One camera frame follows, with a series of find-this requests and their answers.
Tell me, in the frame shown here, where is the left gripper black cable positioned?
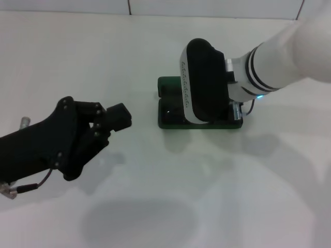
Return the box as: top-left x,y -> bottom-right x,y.
0,167 -> 55,200

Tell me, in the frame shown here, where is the green glasses case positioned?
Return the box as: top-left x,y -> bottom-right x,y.
157,75 -> 244,130

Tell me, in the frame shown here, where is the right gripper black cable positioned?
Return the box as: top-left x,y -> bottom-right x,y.
240,99 -> 256,116

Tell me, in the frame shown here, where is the right gripper silver connector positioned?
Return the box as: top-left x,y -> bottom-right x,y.
231,101 -> 243,121

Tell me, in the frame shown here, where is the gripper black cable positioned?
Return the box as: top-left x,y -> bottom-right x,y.
240,99 -> 256,116
0,167 -> 55,200

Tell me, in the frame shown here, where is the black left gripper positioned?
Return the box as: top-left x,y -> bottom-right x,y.
0,96 -> 111,181

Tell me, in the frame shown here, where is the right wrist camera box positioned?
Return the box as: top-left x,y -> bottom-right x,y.
178,38 -> 231,126

